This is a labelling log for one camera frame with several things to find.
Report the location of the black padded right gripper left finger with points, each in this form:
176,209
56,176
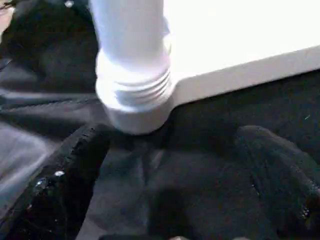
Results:
62,190

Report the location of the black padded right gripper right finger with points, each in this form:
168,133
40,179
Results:
282,187

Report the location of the white plastic table top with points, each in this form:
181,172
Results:
237,37

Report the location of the white plastic table leg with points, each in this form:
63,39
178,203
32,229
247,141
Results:
130,37

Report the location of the black glossy mat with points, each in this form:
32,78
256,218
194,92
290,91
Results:
200,175

